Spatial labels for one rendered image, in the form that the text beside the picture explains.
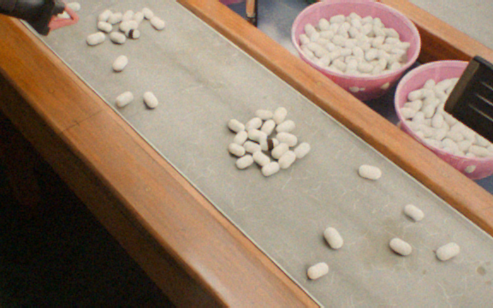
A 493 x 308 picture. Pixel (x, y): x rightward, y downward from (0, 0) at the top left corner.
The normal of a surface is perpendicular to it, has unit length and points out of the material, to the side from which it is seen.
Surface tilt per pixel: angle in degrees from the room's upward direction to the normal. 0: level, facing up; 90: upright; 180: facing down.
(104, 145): 0
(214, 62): 0
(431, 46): 90
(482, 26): 0
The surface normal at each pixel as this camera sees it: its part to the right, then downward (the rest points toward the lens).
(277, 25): 0.01, -0.67
